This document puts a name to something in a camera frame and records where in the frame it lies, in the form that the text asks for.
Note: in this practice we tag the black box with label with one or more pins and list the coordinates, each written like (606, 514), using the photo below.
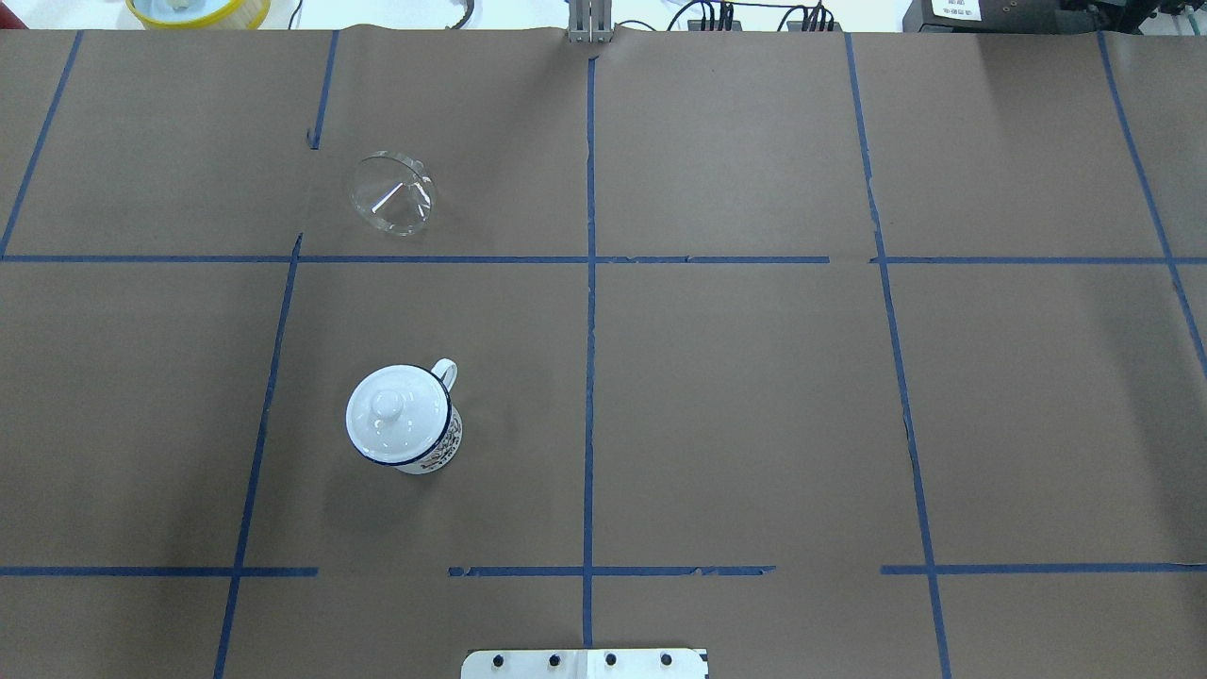
(997, 17)

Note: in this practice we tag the white enamel mug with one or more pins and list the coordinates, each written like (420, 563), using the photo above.
(429, 443)

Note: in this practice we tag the aluminium frame post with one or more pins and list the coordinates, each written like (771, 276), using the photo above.
(590, 21)

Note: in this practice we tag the clear glass funnel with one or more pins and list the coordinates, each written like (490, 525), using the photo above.
(392, 192)

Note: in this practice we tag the white enamel mug lid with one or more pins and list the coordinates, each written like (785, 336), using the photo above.
(396, 415)

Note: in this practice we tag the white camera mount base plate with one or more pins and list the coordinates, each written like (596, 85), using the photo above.
(587, 663)

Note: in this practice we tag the brown paper table cover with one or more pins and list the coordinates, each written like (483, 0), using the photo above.
(860, 356)

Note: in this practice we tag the yellow tape roll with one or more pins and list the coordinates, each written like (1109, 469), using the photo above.
(200, 15)

